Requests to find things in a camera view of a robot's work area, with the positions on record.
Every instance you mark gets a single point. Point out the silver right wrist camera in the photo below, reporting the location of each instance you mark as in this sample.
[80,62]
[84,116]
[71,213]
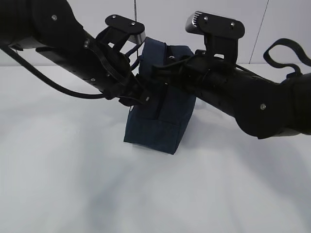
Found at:
[203,23]

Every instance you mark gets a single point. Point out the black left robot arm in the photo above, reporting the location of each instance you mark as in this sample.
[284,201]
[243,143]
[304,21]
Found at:
[51,29]

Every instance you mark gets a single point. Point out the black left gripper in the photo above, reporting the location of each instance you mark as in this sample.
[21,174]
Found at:
[113,75]

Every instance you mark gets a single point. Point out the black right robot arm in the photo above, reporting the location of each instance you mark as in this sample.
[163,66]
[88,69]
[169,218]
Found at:
[260,107]

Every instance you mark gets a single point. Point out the navy blue lunch bag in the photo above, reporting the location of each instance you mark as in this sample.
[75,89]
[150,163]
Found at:
[161,123]

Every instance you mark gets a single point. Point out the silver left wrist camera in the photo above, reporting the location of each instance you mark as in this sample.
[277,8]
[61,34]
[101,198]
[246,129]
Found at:
[124,29]

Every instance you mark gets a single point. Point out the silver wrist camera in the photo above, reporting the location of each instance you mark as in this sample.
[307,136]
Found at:
[124,29]
[203,23]

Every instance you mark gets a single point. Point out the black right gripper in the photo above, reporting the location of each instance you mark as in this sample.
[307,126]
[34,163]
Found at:
[188,73]

